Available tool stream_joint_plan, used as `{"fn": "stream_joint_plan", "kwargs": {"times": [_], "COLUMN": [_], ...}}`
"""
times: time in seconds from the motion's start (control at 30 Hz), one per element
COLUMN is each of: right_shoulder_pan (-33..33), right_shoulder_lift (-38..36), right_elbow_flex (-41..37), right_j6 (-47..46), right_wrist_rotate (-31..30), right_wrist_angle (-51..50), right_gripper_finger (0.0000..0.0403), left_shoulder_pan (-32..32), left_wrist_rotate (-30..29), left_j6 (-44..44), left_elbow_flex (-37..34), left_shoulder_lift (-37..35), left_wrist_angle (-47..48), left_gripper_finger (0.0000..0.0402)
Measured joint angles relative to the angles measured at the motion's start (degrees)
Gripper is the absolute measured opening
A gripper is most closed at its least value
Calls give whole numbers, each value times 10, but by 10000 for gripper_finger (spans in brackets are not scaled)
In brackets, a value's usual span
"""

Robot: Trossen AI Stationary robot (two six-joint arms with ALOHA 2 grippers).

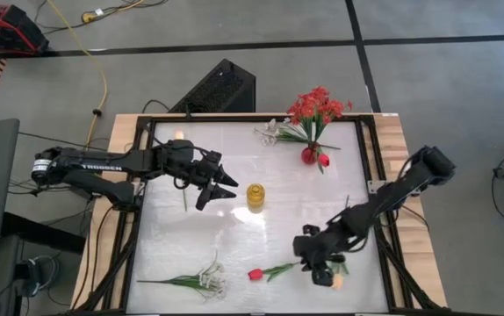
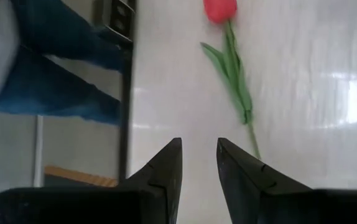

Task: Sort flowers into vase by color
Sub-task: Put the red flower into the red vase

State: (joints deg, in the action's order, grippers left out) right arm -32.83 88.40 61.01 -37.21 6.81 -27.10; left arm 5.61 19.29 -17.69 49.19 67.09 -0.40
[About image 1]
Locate red glass vase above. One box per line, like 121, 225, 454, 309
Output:
300, 142, 321, 166

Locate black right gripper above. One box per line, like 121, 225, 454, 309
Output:
293, 219, 358, 287

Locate peach tulip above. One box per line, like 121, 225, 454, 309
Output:
328, 195, 351, 291

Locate black perforated computer tower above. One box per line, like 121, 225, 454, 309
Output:
168, 58, 257, 114

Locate black headphones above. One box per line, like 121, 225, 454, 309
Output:
18, 256, 60, 298

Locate red tulip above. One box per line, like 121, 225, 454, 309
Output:
248, 261, 301, 283
316, 147, 331, 176

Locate yellow floor cable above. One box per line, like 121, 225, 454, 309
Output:
46, 0, 109, 153

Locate yellow tulip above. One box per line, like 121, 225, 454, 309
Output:
173, 129, 189, 212

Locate white glossy table sheet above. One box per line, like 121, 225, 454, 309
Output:
125, 120, 390, 315

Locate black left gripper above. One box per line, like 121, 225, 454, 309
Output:
159, 139, 239, 211

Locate yellow glass vase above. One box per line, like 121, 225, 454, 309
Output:
246, 183, 266, 214

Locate red and black tool case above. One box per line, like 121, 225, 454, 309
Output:
0, 2, 50, 56

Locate yellow plug with cord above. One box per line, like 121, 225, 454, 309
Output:
80, 0, 148, 24

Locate black desk crossbar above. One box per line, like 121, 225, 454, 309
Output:
1, 212, 86, 255

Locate black aluminium table frame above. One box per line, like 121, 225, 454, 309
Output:
69, 112, 450, 316

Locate white flower bunch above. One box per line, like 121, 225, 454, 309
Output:
136, 249, 227, 302
254, 117, 342, 151

